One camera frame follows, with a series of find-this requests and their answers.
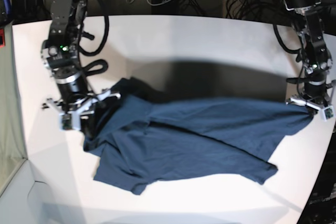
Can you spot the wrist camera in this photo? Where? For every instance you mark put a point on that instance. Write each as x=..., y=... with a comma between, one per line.
x=327, y=113
x=68, y=122

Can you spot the green curtain panel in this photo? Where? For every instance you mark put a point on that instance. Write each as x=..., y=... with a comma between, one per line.
x=13, y=149

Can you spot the blue handled tool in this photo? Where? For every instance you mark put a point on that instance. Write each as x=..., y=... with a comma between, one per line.
x=8, y=7

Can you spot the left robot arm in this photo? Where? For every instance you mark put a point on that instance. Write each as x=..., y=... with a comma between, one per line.
x=314, y=55

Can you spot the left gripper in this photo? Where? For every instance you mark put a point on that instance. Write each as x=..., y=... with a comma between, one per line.
x=314, y=95

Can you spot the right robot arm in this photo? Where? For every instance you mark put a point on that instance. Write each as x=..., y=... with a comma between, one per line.
x=60, y=54

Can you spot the dark blue t-shirt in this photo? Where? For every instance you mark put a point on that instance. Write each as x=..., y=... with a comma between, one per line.
x=143, y=137

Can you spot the red box at edge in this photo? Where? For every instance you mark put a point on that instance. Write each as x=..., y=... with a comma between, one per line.
x=2, y=38

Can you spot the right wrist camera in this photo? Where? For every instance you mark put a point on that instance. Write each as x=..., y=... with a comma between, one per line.
x=68, y=122

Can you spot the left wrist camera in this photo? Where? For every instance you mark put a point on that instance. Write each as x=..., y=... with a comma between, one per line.
x=327, y=113

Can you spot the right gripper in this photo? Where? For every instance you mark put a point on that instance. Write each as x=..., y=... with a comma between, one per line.
x=77, y=96

